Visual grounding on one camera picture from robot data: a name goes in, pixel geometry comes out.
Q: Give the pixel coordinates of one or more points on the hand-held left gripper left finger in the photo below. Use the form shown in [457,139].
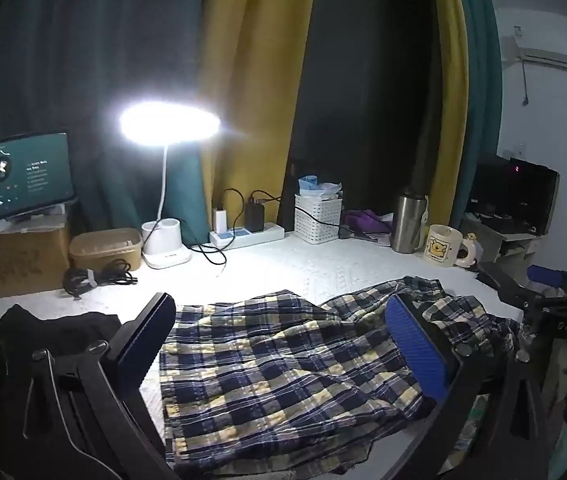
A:
[146,332]

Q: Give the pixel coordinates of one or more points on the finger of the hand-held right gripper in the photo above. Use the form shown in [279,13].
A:
[546,275]
[503,285]

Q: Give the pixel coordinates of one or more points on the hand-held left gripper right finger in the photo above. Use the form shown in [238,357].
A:
[416,355]

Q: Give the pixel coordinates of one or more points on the plaid blue yellow shirt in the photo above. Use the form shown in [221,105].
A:
[273,360]

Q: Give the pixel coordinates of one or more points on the white small shelf unit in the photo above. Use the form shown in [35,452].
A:
[513,247]

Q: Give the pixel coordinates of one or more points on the cream cartoon mug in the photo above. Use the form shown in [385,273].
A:
[441,247]

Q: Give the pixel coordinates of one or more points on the black monitor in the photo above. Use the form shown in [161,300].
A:
[513,195]

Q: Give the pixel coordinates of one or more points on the white desk lamp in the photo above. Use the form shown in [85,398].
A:
[163,245]

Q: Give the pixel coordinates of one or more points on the brown lidded food container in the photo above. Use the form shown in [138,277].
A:
[105,252]

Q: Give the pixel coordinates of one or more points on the steel tumbler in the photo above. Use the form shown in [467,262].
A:
[407,225]

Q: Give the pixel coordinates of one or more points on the black garment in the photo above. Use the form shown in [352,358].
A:
[23,330]

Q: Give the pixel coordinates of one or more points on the white charger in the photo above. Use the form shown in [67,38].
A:
[220,220]

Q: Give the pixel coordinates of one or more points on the purple cloth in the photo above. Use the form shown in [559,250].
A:
[363,220]

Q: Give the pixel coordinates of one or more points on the white power strip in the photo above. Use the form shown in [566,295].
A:
[258,237]

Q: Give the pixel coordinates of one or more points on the white textured table cover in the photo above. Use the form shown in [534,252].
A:
[288,270]

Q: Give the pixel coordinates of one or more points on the cardboard box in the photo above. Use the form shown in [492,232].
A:
[8,260]

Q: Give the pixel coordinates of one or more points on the white tablet stand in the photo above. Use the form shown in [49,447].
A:
[38,220]

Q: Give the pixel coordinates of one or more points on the black power adapter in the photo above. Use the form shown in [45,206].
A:
[255,217]

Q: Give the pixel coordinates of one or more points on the white plastic basket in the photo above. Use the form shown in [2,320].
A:
[313,225]

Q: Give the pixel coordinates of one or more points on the teal curtain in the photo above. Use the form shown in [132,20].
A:
[88,50]
[483,110]

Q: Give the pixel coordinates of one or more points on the blue face mask pack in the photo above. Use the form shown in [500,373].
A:
[316,187]

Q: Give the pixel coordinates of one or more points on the tablet with lit screen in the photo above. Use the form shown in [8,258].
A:
[23,175]

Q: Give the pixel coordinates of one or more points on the black upright box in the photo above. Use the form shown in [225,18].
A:
[292,195]

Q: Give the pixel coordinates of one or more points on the yellow curtain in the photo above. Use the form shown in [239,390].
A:
[451,85]
[253,85]

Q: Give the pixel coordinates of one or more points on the white air conditioner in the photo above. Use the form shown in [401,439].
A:
[548,57]

